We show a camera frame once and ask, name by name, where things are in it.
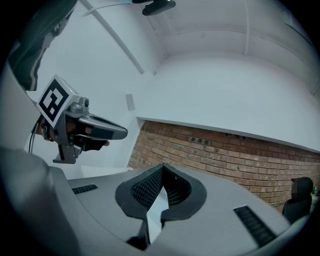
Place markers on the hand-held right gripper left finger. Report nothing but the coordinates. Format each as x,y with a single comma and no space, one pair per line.
110,200

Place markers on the grey wall panel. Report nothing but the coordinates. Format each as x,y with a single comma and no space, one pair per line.
130,102

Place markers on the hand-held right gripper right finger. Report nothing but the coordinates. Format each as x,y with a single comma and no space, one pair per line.
220,207

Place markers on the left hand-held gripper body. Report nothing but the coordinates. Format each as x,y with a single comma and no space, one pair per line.
53,100

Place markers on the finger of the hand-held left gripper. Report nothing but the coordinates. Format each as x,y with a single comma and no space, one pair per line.
110,125

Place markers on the person's left hand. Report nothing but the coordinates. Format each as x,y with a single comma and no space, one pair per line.
107,143

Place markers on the person's green shirt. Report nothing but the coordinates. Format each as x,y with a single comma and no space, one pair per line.
35,45

